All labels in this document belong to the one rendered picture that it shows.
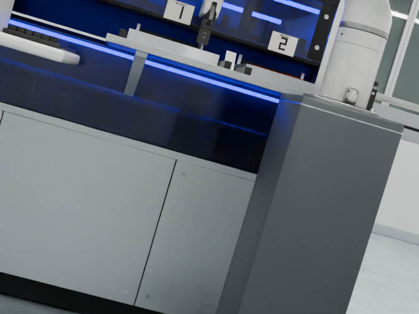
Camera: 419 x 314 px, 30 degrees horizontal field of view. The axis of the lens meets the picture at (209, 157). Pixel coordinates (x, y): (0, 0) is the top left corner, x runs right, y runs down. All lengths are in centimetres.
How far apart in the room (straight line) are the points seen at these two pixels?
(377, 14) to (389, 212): 576
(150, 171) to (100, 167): 16
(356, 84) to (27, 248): 119
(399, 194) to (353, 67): 574
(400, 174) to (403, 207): 32
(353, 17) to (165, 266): 106
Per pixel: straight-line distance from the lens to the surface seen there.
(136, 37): 218
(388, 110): 270
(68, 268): 252
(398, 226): 763
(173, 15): 245
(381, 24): 189
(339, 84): 187
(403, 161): 755
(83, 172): 246
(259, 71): 221
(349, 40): 188
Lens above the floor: 80
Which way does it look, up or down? 4 degrees down
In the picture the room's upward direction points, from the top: 16 degrees clockwise
